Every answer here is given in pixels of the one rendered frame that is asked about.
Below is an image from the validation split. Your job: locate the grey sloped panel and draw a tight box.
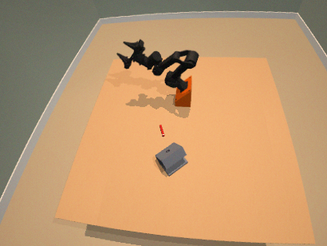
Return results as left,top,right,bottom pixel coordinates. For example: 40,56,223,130
155,142,188,176

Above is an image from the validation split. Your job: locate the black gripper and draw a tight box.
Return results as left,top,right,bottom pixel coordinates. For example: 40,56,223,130
117,40,147,69

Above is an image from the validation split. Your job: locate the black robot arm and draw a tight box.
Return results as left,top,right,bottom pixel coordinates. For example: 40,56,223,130
143,50,199,92

